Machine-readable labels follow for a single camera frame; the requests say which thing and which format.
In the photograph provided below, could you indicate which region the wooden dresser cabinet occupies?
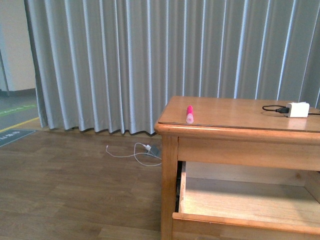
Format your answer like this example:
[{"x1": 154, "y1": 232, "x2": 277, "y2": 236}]
[{"x1": 154, "y1": 96, "x2": 320, "y2": 240}]

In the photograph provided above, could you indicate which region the grey pleated curtain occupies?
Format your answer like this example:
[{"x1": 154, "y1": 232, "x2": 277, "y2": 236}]
[{"x1": 24, "y1": 0, "x2": 320, "y2": 133}]

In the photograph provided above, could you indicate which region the green floor sign sticker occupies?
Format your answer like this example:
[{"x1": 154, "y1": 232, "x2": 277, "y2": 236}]
[{"x1": 0, "y1": 104, "x2": 37, "y2": 117}]

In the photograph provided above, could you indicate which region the pink marker with clear cap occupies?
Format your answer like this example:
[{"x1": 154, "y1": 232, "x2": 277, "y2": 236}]
[{"x1": 186, "y1": 105, "x2": 194, "y2": 124}]

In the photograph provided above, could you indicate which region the dark floor sign sticker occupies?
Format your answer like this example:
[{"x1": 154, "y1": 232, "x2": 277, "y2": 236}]
[{"x1": 0, "y1": 129, "x2": 36, "y2": 147}]

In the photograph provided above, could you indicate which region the black cable on dresser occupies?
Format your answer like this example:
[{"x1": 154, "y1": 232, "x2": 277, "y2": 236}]
[{"x1": 262, "y1": 105, "x2": 320, "y2": 116}]

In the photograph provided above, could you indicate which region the white charger plug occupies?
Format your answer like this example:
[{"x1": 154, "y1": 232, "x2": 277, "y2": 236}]
[{"x1": 143, "y1": 144, "x2": 152, "y2": 151}]

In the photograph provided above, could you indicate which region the wooden drawer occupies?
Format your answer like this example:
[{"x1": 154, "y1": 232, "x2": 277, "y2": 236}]
[{"x1": 172, "y1": 161, "x2": 320, "y2": 240}]

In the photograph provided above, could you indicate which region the white power adapter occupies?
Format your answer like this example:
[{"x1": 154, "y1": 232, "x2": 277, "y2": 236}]
[{"x1": 285, "y1": 102, "x2": 310, "y2": 118}]

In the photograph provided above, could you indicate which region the white charging cable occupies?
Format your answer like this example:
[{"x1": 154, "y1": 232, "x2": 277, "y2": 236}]
[{"x1": 105, "y1": 142, "x2": 163, "y2": 167}]

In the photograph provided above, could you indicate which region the open floor socket box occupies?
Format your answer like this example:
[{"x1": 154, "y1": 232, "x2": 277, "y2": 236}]
[{"x1": 145, "y1": 145, "x2": 162, "y2": 159}]

